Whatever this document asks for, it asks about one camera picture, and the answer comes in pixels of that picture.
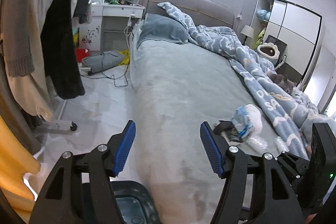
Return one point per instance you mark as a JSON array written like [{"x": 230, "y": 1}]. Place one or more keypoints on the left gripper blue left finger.
[{"x": 61, "y": 199}]

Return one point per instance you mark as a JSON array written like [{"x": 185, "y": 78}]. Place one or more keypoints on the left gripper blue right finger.
[{"x": 256, "y": 189}]

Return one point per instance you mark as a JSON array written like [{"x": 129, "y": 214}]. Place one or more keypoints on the clear plastic bottle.
[{"x": 257, "y": 143}]

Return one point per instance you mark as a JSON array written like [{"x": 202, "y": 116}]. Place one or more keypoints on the blue white plastic wrapper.
[{"x": 241, "y": 121}]

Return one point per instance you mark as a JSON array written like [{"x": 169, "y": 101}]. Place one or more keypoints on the black wrapper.
[{"x": 227, "y": 130}]

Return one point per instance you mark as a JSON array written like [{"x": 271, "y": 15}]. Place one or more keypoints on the blue cloud pattern blanket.
[{"x": 292, "y": 115}]

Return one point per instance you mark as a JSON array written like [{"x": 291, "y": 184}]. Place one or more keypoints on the white clothes rack base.
[{"x": 56, "y": 121}]

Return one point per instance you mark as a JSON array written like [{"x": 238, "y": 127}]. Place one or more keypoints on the grey cat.
[{"x": 283, "y": 82}]

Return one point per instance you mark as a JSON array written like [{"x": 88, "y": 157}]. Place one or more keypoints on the bed with grey-green sheet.
[{"x": 176, "y": 88}]

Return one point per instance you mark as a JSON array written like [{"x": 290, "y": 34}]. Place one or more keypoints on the white cloud cat bed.
[{"x": 269, "y": 51}]

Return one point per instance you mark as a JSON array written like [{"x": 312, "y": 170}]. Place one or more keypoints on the red box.
[{"x": 81, "y": 53}]

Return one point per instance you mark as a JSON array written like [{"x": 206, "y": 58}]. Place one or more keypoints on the yellow cloth on floor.
[{"x": 125, "y": 57}]

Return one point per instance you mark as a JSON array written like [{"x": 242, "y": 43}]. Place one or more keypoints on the white wardrobe with black trim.
[{"x": 296, "y": 26}]

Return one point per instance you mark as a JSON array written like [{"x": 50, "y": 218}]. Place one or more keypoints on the black hanging garment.
[{"x": 59, "y": 51}]

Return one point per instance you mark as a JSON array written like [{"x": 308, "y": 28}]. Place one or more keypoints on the bedside table lamp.
[{"x": 248, "y": 32}]

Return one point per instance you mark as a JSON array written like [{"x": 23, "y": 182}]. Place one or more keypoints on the white dressing table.
[{"x": 109, "y": 18}]

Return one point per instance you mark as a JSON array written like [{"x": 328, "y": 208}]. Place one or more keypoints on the blue-grey pillow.
[{"x": 158, "y": 27}]

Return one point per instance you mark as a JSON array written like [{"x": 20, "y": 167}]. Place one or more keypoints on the grey padded headboard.
[{"x": 203, "y": 12}]

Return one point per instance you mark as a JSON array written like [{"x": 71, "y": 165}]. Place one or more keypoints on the cream hanging coat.
[{"x": 31, "y": 91}]

